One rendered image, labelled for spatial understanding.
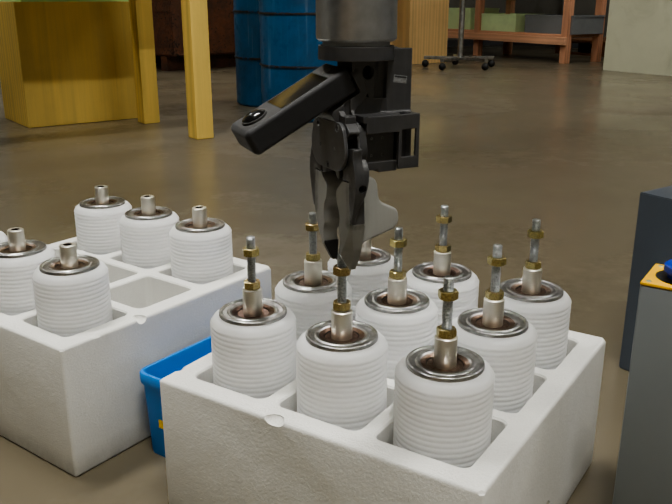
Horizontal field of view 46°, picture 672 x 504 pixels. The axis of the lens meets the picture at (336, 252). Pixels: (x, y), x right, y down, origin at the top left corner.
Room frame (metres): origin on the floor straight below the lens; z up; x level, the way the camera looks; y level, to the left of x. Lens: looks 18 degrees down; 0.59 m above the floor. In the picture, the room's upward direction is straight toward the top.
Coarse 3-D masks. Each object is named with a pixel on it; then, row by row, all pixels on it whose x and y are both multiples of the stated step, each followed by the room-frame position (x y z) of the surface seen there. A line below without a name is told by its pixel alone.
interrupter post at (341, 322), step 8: (336, 312) 0.74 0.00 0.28; (344, 312) 0.74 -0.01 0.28; (352, 312) 0.75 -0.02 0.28; (336, 320) 0.74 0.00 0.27; (344, 320) 0.74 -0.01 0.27; (352, 320) 0.75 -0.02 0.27; (336, 328) 0.74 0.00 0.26; (344, 328) 0.74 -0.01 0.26; (336, 336) 0.74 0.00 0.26; (344, 336) 0.74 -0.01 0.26
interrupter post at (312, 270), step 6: (306, 264) 0.90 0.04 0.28; (312, 264) 0.90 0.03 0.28; (318, 264) 0.90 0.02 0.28; (306, 270) 0.91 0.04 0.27; (312, 270) 0.90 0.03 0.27; (318, 270) 0.90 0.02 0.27; (306, 276) 0.91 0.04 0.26; (312, 276) 0.90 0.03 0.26; (318, 276) 0.90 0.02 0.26; (306, 282) 0.91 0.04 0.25; (312, 282) 0.90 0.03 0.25; (318, 282) 0.90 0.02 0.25
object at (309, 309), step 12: (276, 288) 0.91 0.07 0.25; (348, 288) 0.90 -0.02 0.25; (276, 300) 0.90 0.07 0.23; (288, 300) 0.87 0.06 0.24; (300, 300) 0.87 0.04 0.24; (312, 300) 0.87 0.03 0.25; (324, 300) 0.87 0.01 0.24; (300, 312) 0.87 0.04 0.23; (312, 312) 0.86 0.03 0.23; (324, 312) 0.87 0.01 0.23; (300, 324) 0.87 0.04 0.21; (312, 324) 0.87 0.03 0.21
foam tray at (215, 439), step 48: (576, 336) 0.91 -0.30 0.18; (192, 384) 0.78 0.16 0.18; (288, 384) 0.78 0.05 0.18; (576, 384) 0.80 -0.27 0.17; (192, 432) 0.77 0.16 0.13; (240, 432) 0.73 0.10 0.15; (288, 432) 0.69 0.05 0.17; (336, 432) 0.68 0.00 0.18; (384, 432) 0.69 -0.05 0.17; (528, 432) 0.68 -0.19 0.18; (576, 432) 0.82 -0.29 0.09; (192, 480) 0.77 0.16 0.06; (240, 480) 0.73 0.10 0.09; (288, 480) 0.69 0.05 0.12; (336, 480) 0.66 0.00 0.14; (384, 480) 0.63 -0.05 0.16; (432, 480) 0.60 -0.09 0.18; (480, 480) 0.60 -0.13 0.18; (528, 480) 0.68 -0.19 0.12; (576, 480) 0.84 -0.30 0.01
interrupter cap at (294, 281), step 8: (296, 272) 0.94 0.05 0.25; (328, 272) 0.94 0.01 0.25; (288, 280) 0.91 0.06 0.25; (296, 280) 0.91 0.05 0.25; (328, 280) 0.92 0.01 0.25; (336, 280) 0.91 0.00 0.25; (288, 288) 0.89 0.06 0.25; (296, 288) 0.88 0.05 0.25; (304, 288) 0.88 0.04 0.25; (312, 288) 0.88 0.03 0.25; (320, 288) 0.88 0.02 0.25; (328, 288) 0.88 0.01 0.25; (336, 288) 0.89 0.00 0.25
